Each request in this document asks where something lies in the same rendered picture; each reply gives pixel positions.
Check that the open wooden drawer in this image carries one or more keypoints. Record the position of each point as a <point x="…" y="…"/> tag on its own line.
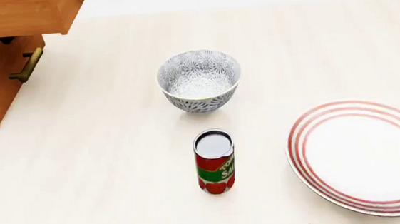
<point x="17" y="16"/>

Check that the red tomato sauce can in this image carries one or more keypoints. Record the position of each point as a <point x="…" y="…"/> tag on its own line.
<point x="215" y="167"/>

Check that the white plate with red rings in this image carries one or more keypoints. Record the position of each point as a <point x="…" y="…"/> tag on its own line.
<point x="364" y="158"/>

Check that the white grey floral bowl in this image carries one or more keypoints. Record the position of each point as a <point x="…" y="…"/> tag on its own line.
<point x="199" y="82"/>

